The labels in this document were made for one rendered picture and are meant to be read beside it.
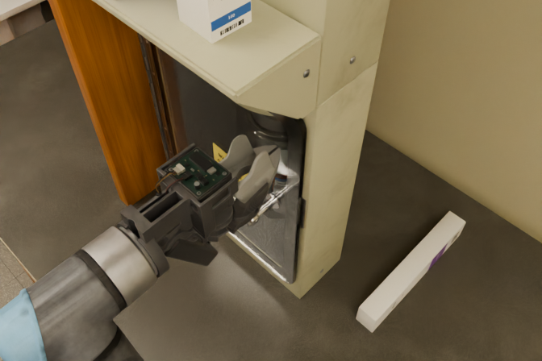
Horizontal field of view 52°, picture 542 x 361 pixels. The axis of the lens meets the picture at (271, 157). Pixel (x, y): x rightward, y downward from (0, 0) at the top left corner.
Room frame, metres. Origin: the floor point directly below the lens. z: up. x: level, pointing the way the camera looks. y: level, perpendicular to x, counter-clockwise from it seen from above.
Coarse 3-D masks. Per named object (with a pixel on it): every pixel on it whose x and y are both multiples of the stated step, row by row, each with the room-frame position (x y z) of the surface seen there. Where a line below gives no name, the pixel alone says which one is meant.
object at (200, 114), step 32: (160, 64) 0.61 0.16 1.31; (192, 96) 0.56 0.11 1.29; (224, 96) 0.51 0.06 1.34; (192, 128) 0.57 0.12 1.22; (224, 128) 0.52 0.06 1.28; (256, 128) 0.47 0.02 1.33; (288, 128) 0.43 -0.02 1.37; (288, 160) 0.43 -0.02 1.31; (288, 192) 0.43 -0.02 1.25; (256, 224) 0.48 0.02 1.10; (288, 224) 0.43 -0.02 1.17; (256, 256) 0.48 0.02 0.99; (288, 256) 0.43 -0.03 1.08
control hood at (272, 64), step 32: (96, 0) 0.48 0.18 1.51; (128, 0) 0.48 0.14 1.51; (160, 0) 0.48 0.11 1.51; (256, 0) 0.48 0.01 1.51; (160, 32) 0.43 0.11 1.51; (192, 32) 0.43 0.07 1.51; (256, 32) 0.43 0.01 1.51; (288, 32) 0.43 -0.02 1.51; (192, 64) 0.38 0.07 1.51; (224, 64) 0.38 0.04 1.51; (256, 64) 0.38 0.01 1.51; (288, 64) 0.39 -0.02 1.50; (256, 96) 0.36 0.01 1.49; (288, 96) 0.39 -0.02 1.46
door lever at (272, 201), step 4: (268, 196) 0.45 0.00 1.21; (272, 196) 0.45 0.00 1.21; (268, 200) 0.45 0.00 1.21; (272, 200) 0.45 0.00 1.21; (276, 200) 0.44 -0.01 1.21; (264, 204) 0.44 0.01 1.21; (268, 204) 0.44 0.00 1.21; (272, 204) 0.44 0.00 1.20; (276, 204) 0.44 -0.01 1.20; (264, 208) 0.43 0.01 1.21; (268, 208) 0.44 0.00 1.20; (276, 208) 0.44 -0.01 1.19; (260, 212) 0.43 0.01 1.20; (264, 212) 0.43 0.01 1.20; (256, 216) 0.42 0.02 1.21; (260, 216) 0.42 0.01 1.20; (252, 220) 0.41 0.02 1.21; (256, 220) 0.42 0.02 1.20; (248, 224) 0.41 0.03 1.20; (252, 224) 0.41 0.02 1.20
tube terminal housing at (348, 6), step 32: (288, 0) 0.46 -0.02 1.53; (320, 0) 0.43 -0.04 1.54; (352, 0) 0.45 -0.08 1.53; (384, 0) 0.49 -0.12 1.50; (320, 32) 0.43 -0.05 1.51; (352, 32) 0.46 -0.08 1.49; (320, 64) 0.42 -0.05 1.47; (352, 64) 0.46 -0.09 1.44; (320, 96) 0.43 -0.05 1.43; (352, 96) 0.47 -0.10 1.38; (320, 128) 0.43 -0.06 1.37; (352, 128) 0.48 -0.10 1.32; (320, 160) 0.44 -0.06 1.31; (352, 160) 0.49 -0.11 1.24; (320, 192) 0.44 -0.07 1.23; (352, 192) 0.50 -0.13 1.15; (320, 224) 0.45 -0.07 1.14; (320, 256) 0.46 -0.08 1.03; (288, 288) 0.44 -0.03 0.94
